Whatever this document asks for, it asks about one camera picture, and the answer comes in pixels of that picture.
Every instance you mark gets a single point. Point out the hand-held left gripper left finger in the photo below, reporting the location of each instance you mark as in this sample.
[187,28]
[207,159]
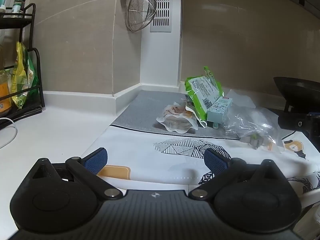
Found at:
[98,160]

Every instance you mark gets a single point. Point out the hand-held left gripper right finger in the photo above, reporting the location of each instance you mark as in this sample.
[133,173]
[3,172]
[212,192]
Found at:
[216,161]

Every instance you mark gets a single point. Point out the clear plastic bag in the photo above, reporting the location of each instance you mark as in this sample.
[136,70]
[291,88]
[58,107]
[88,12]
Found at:
[250,122]

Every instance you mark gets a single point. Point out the mint green carton box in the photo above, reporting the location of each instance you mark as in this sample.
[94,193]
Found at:
[217,110]

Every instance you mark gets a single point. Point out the clear vacuum food packet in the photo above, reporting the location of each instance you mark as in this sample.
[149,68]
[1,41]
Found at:
[175,122]

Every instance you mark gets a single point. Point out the green plastic packet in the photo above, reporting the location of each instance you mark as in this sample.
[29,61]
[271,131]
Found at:
[200,90]

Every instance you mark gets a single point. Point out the black wok pan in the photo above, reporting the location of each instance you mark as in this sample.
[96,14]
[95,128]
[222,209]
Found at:
[297,90]

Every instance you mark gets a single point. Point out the white printed mat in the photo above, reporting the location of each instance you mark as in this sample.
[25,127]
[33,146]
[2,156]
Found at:
[150,160]

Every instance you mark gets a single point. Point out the black spice rack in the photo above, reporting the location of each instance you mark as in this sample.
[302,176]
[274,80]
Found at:
[25,114]

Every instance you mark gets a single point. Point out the yellow green snack bag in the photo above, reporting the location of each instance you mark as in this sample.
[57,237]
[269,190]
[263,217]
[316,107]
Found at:
[21,80]

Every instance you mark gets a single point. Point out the orange oil bottle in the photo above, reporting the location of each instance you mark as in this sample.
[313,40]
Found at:
[3,92]

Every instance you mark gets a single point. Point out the metal mesh strainer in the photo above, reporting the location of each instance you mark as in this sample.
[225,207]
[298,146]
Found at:
[140,12]

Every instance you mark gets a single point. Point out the green cap spice bottle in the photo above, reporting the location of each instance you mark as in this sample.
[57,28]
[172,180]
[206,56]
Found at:
[18,5]

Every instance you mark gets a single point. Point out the white wall vent grille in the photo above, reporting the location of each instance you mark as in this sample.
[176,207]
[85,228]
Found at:
[161,28]

